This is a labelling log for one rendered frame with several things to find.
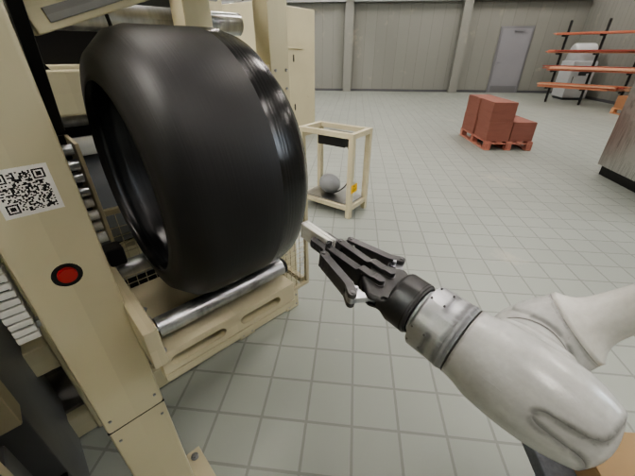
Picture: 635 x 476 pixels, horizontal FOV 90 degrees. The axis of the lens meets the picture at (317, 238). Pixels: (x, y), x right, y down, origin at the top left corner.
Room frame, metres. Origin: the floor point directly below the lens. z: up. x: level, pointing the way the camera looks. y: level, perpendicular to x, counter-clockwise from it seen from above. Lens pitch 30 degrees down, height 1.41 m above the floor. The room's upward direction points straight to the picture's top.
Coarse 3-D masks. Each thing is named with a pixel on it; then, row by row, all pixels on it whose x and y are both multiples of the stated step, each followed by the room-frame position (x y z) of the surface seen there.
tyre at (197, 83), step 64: (128, 64) 0.54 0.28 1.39; (192, 64) 0.57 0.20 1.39; (256, 64) 0.65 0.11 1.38; (128, 128) 0.52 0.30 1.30; (192, 128) 0.49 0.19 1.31; (256, 128) 0.56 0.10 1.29; (128, 192) 0.82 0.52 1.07; (192, 192) 0.46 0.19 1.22; (256, 192) 0.52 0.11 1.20; (192, 256) 0.46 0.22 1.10; (256, 256) 0.53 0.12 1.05
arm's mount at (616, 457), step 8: (624, 440) 0.35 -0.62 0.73; (632, 440) 0.35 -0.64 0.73; (624, 448) 0.33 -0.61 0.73; (632, 448) 0.33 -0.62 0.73; (616, 456) 0.32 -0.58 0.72; (624, 456) 0.32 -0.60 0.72; (632, 456) 0.32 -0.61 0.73; (608, 464) 0.31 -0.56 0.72; (616, 464) 0.31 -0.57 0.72; (624, 464) 0.31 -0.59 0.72; (632, 464) 0.31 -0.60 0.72; (576, 472) 0.32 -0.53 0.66; (584, 472) 0.31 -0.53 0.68; (592, 472) 0.30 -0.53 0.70; (600, 472) 0.29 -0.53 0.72; (608, 472) 0.29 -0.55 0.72; (616, 472) 0.29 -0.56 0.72; (624, 472) 0.29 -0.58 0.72; (632, 472) 0.29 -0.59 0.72
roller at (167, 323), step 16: (256, 272) 0.65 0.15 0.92; (272, 272) 0.67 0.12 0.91; (224, 288) 0.59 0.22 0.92; (240, 288) 0.60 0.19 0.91; (192, 304) 0.53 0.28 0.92; (208, 304) 0.55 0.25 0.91; (224, 304) 0.57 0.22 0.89; (160, 320) 0.49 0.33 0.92; (176, 320) 0.50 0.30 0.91; (192, 320) 0.52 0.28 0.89
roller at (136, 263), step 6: (132, 258) 0.72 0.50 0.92; (138, 258) 0.72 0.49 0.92; (144, 258) 0.72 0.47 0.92; (126, 264) 0.69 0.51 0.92; (132, 264) 0.70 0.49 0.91; (138, 264) 0.71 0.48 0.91; (144, 264) 0.71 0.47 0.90; (120, 270) 0.68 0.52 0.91; (126, 270) 0.68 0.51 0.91; (132, 270) 0.69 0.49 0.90; (138, 270) 0.70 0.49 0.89; (126, 276) 0.68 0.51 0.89
